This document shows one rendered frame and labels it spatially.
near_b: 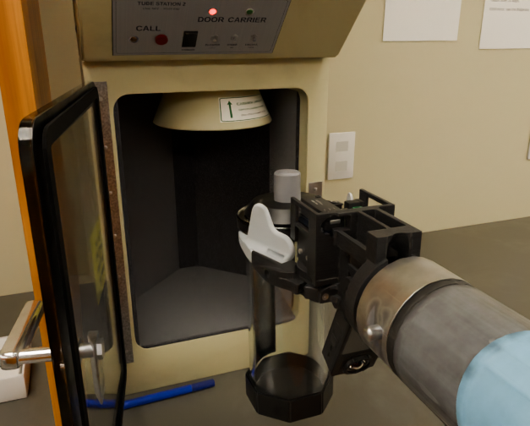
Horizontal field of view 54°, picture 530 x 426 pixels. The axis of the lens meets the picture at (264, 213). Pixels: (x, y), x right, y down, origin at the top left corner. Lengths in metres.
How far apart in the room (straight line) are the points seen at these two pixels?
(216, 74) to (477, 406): 0.52
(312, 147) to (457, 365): 0.50
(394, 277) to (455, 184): 1.16
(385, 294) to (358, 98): 0.96
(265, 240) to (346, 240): 0.11
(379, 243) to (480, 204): 1.23
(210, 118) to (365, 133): 0.65
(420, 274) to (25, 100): 0.41
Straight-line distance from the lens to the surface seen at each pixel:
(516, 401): 0.27
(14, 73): 0.57
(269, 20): 0.63
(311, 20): 0.65
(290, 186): 0.53
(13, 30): 0.57
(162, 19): 0.60
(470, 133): 1.49
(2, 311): 1.12
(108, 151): 0.67
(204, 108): 0.71
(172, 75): 0.67
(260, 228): 0.49
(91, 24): 0.60
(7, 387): 0.86
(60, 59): 1.09
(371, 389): 0.83
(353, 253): 0.39
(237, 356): 0.83
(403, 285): 0.34
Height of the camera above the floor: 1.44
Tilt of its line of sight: 19 degrees down
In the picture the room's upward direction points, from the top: straight up
